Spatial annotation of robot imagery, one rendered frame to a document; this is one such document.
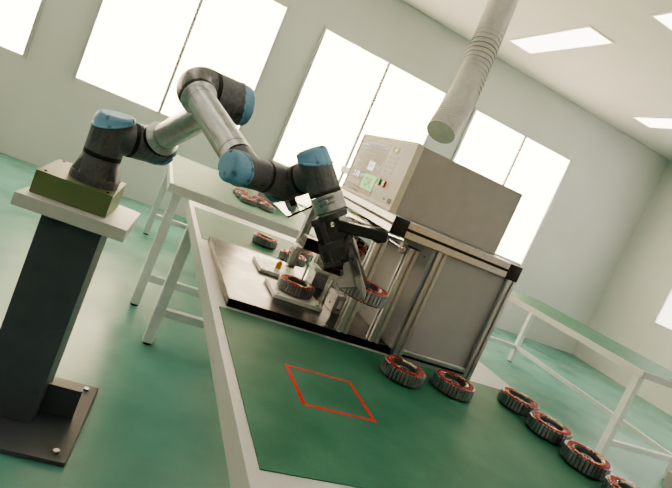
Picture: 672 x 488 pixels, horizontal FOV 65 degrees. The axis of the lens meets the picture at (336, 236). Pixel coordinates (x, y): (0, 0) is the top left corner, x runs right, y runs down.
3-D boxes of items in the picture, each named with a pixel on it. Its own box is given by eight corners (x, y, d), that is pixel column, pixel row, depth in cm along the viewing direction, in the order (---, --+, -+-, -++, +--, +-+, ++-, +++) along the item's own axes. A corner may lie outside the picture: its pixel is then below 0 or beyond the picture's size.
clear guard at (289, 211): (287, 217, 132) (296, 195, 131) (269, 200, 154) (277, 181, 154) (395, 258, 144) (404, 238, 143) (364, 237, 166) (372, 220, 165)
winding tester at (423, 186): (388, 211, 147) (419, 142, 145) (341, 187, 188) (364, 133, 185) (495, 255, 161) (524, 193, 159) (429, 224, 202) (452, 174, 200)
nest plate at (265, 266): (259, 271, 169) (260, 267, 169) (252, 258, 183) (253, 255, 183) (301, 285, 175) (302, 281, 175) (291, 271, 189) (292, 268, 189)
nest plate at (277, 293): (273, 297, 147) (275, 293, 147) (264, 280, 161) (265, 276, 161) (320, 312, 152) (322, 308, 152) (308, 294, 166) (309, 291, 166)
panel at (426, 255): (389, 347, 146) (433, 249, 143) (323, 274, 207) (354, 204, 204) (392, 348, 147) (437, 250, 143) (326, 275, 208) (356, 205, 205)
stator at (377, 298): (337, 292, 118) (344, 277, 117) (341, 283, 129) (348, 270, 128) (383, 314, 117) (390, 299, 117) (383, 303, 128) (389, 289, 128)
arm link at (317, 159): (307, 152, 126) (333, 141, 121) (321, 196, 127) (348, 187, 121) (285, 157, 120) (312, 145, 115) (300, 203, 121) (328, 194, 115)
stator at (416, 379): (412, 393, 124) (418, 379, 124) (372, 369, 130) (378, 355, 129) (426, 386, 134) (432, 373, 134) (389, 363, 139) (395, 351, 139)
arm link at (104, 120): (78, 141, 167) (91, 100, 164) (119, 152, 177) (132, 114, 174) (90, 153, 159) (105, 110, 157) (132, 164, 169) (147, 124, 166)
